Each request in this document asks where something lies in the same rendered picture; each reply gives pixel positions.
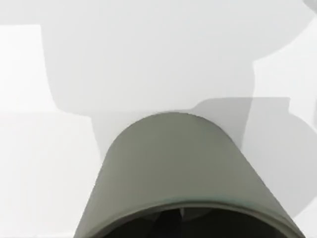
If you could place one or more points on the grey cup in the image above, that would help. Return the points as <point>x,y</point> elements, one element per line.
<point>171,158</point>

